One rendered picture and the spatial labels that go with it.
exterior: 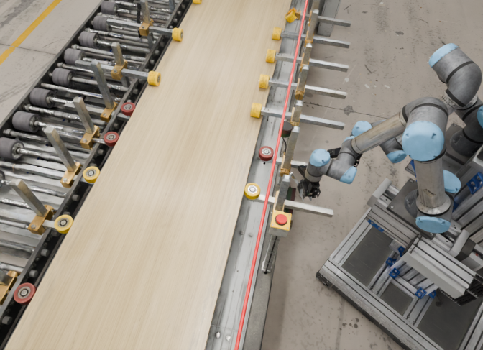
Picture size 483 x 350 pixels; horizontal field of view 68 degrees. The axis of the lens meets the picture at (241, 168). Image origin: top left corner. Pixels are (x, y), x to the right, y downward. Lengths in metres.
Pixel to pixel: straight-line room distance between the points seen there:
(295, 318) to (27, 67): 3.36
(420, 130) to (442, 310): 1.60
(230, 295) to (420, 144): 1.13
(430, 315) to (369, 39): 3.04
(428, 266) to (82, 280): 1.47
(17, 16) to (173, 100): 3.09
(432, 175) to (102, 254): 1.34
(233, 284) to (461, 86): 1.32
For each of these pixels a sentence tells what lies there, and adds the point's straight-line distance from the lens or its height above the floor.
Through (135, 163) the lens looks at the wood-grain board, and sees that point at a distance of 1.91.
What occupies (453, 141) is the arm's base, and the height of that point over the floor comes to 1.06.
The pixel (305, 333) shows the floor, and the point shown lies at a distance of 2.51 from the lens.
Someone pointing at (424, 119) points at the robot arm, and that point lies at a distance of 1.25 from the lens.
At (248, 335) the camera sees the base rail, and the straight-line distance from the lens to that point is 1.74.
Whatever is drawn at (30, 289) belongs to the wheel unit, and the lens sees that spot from 1.75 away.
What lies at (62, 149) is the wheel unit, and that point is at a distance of 1.93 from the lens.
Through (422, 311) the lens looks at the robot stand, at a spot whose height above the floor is 0.23.
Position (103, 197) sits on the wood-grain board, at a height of 0.90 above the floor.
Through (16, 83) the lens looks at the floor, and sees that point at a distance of 4.07.
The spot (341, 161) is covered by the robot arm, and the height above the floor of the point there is 1.26.
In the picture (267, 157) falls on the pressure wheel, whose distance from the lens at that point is 1.90.
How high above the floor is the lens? 2.42
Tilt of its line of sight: 55 degrees down
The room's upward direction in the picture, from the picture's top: 5 degrees clockwise
